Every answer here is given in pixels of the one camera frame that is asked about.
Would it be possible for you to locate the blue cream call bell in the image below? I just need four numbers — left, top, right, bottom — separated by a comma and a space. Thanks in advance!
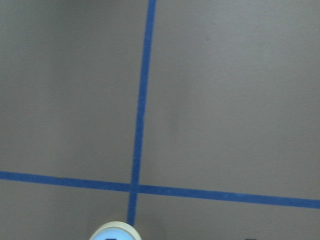
89, 221, 142, 240

